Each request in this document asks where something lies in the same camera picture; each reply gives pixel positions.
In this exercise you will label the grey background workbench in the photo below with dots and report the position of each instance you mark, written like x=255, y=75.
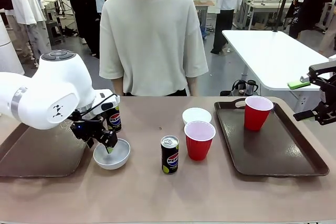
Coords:
x=262, y=6

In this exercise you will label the white bowl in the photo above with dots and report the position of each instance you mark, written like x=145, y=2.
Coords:
x=119, y=157
x=197, y=115

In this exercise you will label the black stand pole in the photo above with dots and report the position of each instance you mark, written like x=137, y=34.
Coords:
x=282, y=6

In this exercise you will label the bystander in white coat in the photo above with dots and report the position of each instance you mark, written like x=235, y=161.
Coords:
x=225, y=3

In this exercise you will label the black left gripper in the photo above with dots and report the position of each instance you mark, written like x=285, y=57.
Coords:
x=88, y=128

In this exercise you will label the hanging black printed garment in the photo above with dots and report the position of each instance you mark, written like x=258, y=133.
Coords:
x=309, y=1

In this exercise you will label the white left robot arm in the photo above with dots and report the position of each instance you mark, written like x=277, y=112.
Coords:
x=52, y=90

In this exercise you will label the black bag with bottle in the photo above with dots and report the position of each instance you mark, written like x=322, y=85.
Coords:
x=245, y=87

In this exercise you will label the red plastic cup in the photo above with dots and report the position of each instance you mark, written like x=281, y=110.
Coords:
x=198, y=148
x=256, y=119

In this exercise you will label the black Pepsi can lime accents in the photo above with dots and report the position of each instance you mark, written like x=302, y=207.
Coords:
x=170, y=161

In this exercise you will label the grey plastic stool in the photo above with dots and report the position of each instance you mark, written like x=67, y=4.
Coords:
x=54, y=31

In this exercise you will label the dark brown plastic tray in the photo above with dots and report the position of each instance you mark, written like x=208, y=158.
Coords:
x=275, y=155
x=39, y=155

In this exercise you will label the person in cream t-shirt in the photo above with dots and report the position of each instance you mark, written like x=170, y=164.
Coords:
x=152, y=37

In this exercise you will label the person's left forearm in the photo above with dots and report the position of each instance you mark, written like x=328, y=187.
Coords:
x=193, y=86

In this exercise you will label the black Pepsi can yellow accents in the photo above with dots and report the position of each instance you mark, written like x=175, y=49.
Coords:
x=116, y=123

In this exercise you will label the bystander in black trousers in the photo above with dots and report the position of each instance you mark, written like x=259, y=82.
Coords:
x=84, y=11

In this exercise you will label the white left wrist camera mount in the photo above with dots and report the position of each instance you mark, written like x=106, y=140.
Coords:
x=109, y=100

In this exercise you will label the person's right forearm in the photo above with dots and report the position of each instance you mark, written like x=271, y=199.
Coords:
x=118, y=86

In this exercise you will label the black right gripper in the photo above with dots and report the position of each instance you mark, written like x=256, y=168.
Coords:
x=329, y=91

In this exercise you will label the white cylindrical robot base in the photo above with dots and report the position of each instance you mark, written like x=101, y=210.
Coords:
x=8, y=48

